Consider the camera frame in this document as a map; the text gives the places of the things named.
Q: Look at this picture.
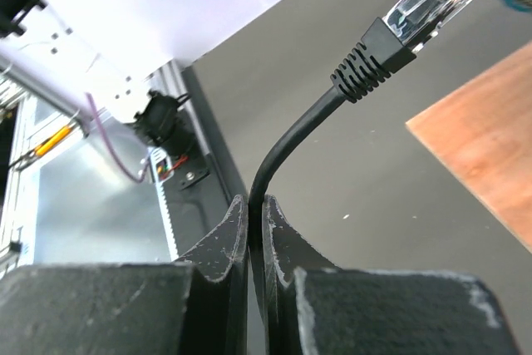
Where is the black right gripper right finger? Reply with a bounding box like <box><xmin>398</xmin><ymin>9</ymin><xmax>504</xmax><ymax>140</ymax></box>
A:
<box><xmin>262</xmin><ymin>196</ymin><xmax>520</xmax><ymax>354</ymax></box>

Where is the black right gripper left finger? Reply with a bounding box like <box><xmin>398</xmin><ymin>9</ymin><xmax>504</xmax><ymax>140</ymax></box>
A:
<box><xmin>1</xmin><ymin>195</ymin><xmax>249</xmax><ymax>354</ymax></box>

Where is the black ethernet cable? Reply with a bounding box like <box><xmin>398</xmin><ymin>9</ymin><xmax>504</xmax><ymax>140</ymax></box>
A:
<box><xmin>247</xmin><ymin>0</ymin><xmax>487</xmax><ymax>318</ymax></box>

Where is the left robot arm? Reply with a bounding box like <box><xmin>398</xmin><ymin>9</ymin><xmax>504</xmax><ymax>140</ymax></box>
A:
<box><xmin>1</xmin><ymin>0</ymin><xmax>171</xmax><ymax>122</ymax></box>

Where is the wooden board stand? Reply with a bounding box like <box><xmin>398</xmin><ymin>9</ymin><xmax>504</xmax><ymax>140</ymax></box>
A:
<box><xmin>406</xmin><ymin>44</ymin><xmax>531</xmax><ymax>249</ymax></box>

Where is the slotted cable duct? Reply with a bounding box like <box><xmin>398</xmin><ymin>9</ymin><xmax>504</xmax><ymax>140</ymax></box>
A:
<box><xmin>150</xmin><ymin>148</ymin><xmax>179</xmax><ymax>260</ymax></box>

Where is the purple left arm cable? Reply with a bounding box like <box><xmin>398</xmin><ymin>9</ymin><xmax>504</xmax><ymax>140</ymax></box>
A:
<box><xmin>85</xmin><ymin>91</ymin><xmax>151</xmax><ymax>185</ymax></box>

